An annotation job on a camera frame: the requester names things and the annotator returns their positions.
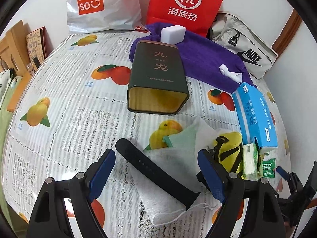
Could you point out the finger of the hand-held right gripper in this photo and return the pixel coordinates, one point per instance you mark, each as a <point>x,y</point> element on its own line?
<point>281,171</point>
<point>293,210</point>

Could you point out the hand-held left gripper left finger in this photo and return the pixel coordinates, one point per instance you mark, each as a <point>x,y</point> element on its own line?
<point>104,173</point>

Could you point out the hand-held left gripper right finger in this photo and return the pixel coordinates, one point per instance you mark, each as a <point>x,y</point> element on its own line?
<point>210,173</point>

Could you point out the green wet wipe packet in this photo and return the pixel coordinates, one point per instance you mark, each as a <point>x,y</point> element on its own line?
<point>267,169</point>

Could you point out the green tissue pack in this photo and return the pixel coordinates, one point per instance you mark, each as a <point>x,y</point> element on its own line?
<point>250,161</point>

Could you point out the white face mask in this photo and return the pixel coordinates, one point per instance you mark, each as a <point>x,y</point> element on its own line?
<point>168,195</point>

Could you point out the white paper napkin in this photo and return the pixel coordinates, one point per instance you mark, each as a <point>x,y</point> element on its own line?
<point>205,133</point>

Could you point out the light green mesh cloth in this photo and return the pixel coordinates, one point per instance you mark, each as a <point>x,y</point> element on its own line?
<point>183,138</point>

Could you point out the blue tissue box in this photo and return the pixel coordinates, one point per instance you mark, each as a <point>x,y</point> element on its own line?
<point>257,114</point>

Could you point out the crumpled white tissue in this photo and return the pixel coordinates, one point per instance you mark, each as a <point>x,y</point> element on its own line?
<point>224,69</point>

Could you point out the dark green tin box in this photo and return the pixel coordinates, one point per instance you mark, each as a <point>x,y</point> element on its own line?
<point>153,72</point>

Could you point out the orange wooden board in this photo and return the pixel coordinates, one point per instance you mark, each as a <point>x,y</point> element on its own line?
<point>19,91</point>

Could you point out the purple towel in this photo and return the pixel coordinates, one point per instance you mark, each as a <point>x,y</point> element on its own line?
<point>198,52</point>

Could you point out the beige waist bag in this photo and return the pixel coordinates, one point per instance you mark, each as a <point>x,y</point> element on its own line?
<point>247,39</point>

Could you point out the white sponge block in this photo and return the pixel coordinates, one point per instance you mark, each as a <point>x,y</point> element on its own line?
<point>172,34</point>

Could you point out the brown illustrated book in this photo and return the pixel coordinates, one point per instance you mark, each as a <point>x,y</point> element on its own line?
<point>37,44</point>

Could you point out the white plastic shopping bag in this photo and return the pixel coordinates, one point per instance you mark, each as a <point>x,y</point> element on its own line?
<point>104,19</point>

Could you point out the wooden board rack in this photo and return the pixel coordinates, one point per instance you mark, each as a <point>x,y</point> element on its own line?
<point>14,47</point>

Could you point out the wooden door frame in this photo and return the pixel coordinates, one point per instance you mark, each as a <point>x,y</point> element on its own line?
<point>287,34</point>

